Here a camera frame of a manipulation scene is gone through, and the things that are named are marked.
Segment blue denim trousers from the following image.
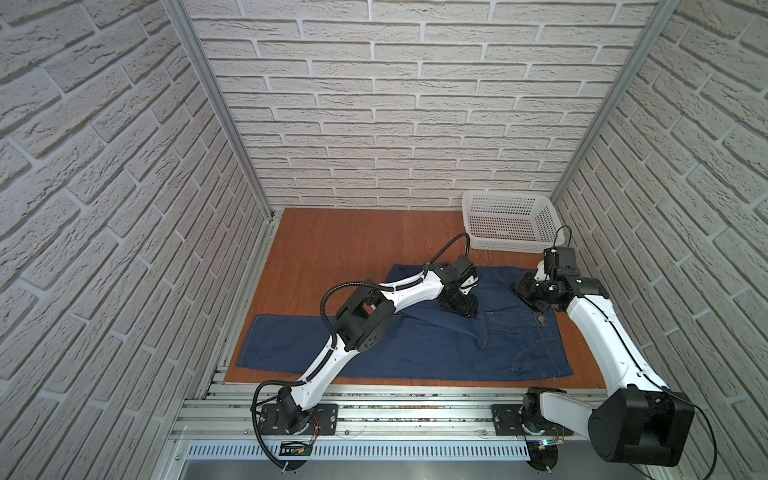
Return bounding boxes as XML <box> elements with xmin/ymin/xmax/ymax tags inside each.
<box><xmin>236</xmin><ymin>266</ymin><xmax>573</xmax><ymax>382</ymax></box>

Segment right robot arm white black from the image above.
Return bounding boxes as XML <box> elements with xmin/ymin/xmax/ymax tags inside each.
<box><xmin>511</xmin><ymin>246</ymin><xmax>695</xmax><ymax>467</ymax></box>

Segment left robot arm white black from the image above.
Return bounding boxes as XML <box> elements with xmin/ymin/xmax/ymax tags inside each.
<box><xmin>276</xmin><ymin>255</ymin><xmax>480</xmax><ymax>434</ymax></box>

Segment white plastic laundry basket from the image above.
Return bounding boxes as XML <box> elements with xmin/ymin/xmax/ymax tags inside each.
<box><xmin>462</xmin><ymin>191</ymin><xmax>570</xmax><ymax>254</ymax></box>

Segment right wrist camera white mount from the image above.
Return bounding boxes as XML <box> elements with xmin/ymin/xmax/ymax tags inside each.
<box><xmin>534</xmin><ymin>261</ymin><xmax>548</xmax><ymax>282</ymax></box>

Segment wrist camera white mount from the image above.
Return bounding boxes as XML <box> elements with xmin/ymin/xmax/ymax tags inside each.
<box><xmin>534</xmin><ymin>261</ymin><xmax>548</xmax><ymax>282</ymax></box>
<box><xmin>460</xmin><ymin>274</ymin><xmax>479</xmax><ymax>295</ymax></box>

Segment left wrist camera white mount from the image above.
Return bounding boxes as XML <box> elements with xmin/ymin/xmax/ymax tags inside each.
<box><xmin>460</xmin><ymin>274</ymin><xmax>479</xmax><ymax>295</ymax></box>

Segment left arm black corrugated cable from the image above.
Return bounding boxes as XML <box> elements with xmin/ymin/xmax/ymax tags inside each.
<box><xmin>249</xmin><ymin>232</ymin><xmax>472</xmax><ymax>472</ymax></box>

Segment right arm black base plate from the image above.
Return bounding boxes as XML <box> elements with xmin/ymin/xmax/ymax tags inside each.
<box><xmin>491</xmin><ymin>404</ymin><xmax>574</xmax><ymax>438</ymax></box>

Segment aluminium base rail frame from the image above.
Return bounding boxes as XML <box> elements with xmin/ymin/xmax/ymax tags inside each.
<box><xmin>149</xmin><ymin>383</ymin><xmax>679</xmax><ymax>480</ymax></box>

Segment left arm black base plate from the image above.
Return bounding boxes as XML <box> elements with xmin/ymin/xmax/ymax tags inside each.
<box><xmin>256</xmin><ymin>403</ymin><xmax>339</xmax><ymax>436</ymax></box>

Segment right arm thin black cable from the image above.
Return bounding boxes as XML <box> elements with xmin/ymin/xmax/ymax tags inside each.
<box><xmin>551</xmin><ymin>224</ymin><xmax>719</xmax><ymax>480</ymax></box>

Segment right aluminium corner post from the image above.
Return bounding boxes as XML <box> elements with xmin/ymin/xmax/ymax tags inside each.
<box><xmin>549</xmin><ymin>0</ymin><xmax>680</xmax><ymax>205</ymax></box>

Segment aluminium corner post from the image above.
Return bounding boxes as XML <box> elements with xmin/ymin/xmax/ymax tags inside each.
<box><xmin>164</xmin><ymin>0</ymin><xmax>275</xmax><ymax>221</ymax></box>
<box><xmin>549</xmin><ymin>0</ymin><xmax>680</xmax><ymax>205</ymax></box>

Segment left aluminium corner post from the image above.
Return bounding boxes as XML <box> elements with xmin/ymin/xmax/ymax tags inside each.
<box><xmin>164</xmin><ymin>0</ymin><xmax>275</xmax><ymax>221</ymax></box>

